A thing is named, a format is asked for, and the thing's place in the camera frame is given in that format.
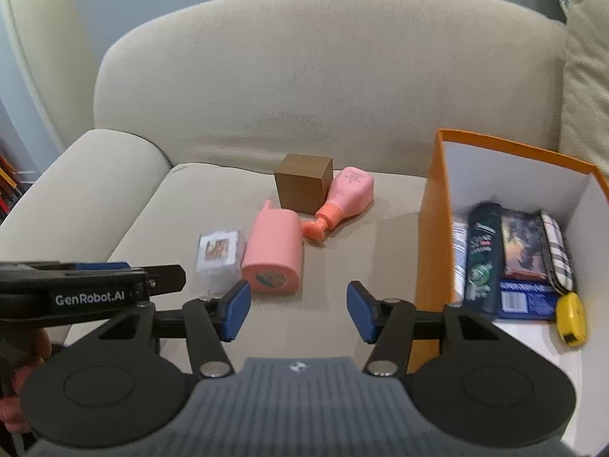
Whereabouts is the pink bottle with orange cap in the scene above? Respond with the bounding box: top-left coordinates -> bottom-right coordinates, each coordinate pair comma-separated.
302,166 -> 375,242

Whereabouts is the dark green shampoo bottle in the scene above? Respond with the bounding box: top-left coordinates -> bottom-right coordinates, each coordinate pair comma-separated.
464,201 -> 504,315

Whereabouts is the yellow tape measure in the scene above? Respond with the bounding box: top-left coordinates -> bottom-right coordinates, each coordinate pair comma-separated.
556,292 -> 588,347

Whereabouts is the pale beige curtain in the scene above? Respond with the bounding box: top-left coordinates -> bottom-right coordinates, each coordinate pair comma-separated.
2,0 -> 96,153

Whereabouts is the brown cardboard box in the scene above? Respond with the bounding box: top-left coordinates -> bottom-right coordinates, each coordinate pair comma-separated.
273,153 -> 334,215

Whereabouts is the clear plastic cube box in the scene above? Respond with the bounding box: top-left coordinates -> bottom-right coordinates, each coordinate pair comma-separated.
196,229 -> 248,291

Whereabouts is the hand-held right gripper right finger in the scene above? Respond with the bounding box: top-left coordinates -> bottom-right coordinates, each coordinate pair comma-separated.
346,281 -> 507,377

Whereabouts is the person's left hand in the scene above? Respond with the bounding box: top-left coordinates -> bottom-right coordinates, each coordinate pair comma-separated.
0,328 -> 53,439

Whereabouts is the beige fabric sofa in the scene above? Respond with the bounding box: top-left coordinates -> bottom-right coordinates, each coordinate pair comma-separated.
0,0 -> 572,457

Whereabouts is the white striped packet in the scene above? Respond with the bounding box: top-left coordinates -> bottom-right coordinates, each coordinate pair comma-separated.
450,216 -> 472,303

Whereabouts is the dark picture-printed box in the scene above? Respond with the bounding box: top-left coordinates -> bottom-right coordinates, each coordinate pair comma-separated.
497,209 -> 562,321

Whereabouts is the row of books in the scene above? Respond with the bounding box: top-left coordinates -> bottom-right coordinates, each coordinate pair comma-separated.
0,138 -> 29,220

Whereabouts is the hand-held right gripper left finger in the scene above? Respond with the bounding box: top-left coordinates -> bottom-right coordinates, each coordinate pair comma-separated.
95,280 -> 252,378

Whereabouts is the plaid glasses case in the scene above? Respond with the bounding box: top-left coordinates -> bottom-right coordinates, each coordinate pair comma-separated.
537,209 -> 575,293

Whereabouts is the beige ribbed cushion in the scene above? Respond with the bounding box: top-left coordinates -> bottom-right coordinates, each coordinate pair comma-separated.
559,0 -> 609,177

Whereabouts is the pink cylindrical container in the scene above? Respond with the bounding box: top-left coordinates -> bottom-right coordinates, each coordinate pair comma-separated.
241,200 -> 304,296

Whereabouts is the orange storage box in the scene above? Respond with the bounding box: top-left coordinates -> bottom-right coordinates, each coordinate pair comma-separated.
410,128 -> 604,457

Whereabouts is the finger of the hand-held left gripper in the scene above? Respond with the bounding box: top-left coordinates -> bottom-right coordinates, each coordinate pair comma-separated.
0,261 -> 132,272
144,265 -> 187,296

